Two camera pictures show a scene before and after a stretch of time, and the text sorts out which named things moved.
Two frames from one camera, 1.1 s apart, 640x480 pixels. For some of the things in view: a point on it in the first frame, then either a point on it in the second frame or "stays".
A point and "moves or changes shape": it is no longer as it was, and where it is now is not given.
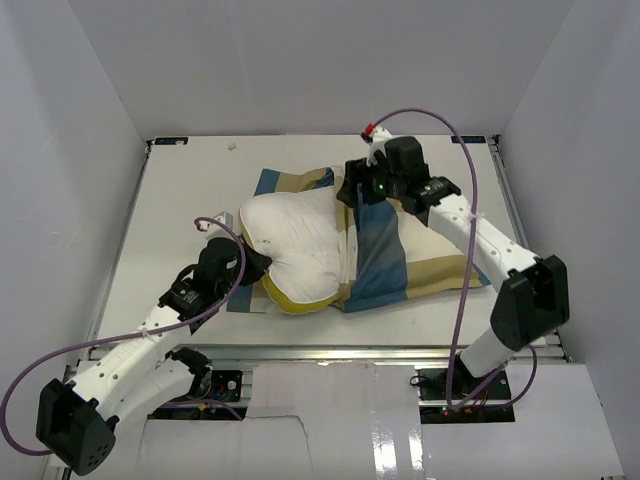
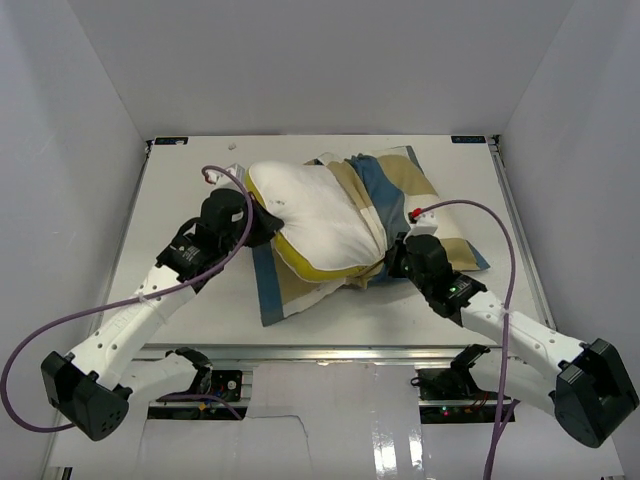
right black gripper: x=355 y=174 to x=394 y=256
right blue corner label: x=469 y=139 stays
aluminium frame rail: x=554 y=351 stays
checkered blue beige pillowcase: x=390 y=251 moves or changes shape
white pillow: x=299 y=233 moves or changes shape
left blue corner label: x=180 y=141 stays
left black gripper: x=257 y=263 to x=267 y=224
